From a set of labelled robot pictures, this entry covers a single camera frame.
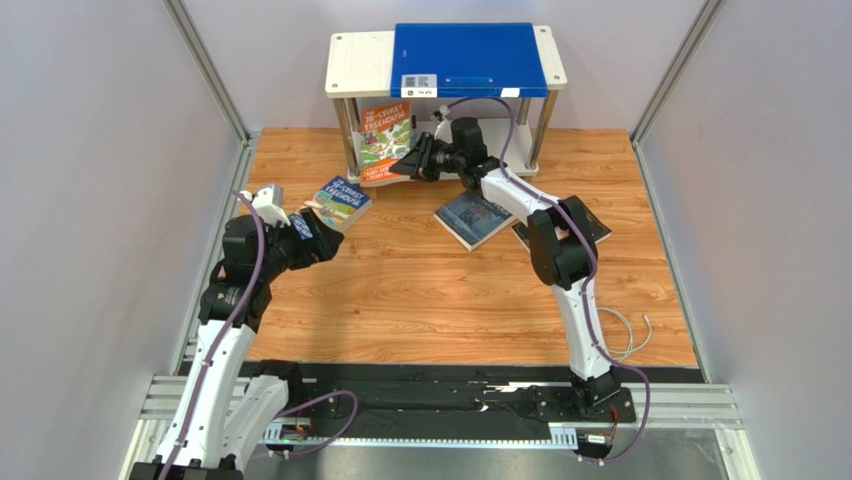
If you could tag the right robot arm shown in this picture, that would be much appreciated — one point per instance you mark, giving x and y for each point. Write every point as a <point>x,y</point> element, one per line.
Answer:
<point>562,251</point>

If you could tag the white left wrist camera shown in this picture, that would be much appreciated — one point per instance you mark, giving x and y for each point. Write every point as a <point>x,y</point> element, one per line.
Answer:
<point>267,202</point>

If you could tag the Nineteen Eighty-Four book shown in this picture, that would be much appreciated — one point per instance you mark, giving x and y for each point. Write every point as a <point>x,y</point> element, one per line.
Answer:
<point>473,220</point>

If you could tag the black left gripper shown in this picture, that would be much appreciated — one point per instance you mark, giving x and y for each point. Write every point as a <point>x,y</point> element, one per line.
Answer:
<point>321,246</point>

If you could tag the Three Days to See book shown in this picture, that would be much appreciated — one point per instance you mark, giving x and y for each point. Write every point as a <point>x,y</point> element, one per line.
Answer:
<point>598,230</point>

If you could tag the orange 78-Storey Treehouse book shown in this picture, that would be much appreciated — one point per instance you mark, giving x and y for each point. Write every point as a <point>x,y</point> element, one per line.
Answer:
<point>385,138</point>

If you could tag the white two-tier shelf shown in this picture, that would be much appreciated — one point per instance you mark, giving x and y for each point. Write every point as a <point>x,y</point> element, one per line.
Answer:
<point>358,70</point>

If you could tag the blue 91-Storey Treehouse book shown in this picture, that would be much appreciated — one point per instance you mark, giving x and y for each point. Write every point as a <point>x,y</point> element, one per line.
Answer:
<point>339,203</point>

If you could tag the blue file folder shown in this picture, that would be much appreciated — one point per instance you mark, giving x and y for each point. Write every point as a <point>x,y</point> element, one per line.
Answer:
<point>455,60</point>

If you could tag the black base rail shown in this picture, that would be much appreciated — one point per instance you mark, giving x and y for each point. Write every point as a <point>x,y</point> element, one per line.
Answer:
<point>449,402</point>

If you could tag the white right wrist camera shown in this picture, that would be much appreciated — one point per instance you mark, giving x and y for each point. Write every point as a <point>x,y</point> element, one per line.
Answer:
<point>441,114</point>

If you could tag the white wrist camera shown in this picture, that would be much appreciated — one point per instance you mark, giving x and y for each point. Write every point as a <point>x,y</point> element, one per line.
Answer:
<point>441,114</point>
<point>267,202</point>

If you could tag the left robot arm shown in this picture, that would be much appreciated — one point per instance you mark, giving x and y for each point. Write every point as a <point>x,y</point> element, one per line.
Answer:
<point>210,437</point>

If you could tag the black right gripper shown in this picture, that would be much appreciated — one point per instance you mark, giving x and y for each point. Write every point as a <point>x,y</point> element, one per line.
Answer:
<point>426,156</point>

